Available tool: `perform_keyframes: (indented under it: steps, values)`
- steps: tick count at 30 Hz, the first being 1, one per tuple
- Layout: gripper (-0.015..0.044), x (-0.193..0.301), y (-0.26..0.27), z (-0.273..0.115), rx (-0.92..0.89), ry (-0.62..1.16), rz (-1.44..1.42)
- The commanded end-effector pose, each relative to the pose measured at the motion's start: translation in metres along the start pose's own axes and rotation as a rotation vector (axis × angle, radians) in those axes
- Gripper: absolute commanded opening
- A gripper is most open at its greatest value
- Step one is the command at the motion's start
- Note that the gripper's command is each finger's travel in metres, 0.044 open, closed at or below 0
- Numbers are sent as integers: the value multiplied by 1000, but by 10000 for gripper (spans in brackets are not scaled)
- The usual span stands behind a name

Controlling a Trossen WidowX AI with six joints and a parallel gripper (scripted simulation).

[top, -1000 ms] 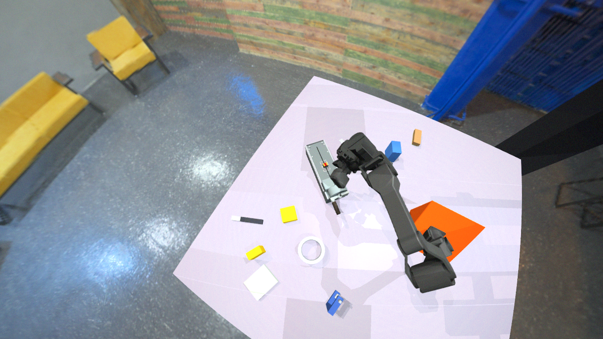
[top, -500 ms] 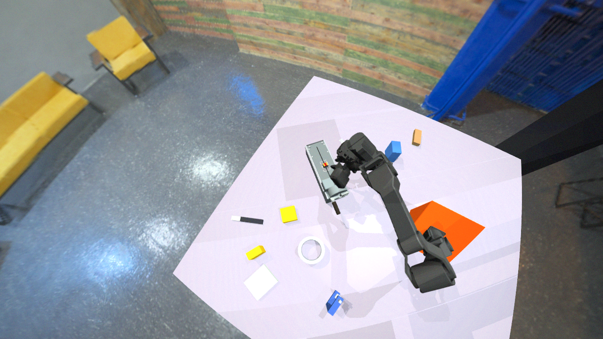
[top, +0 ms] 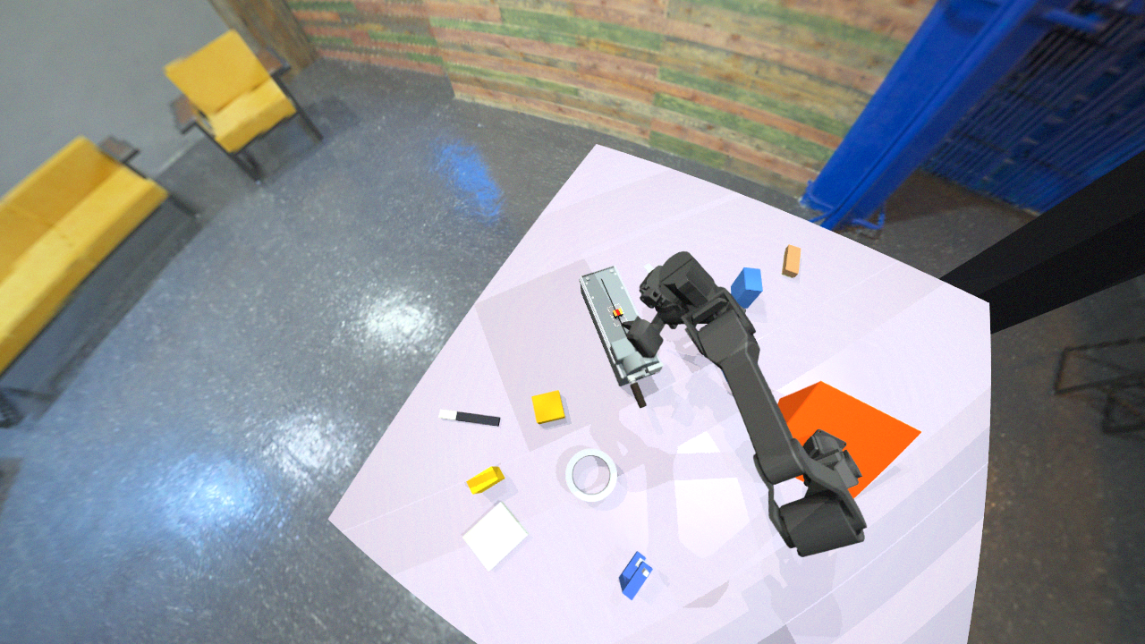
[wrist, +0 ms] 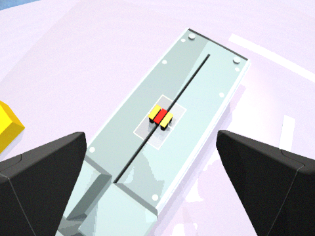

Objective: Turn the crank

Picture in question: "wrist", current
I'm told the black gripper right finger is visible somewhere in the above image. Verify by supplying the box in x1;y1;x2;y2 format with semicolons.
216;129;315;236

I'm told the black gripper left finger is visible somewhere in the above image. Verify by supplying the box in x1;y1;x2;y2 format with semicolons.
0;131;87;236

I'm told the yellow block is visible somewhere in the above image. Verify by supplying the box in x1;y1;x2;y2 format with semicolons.
0;101;25;154

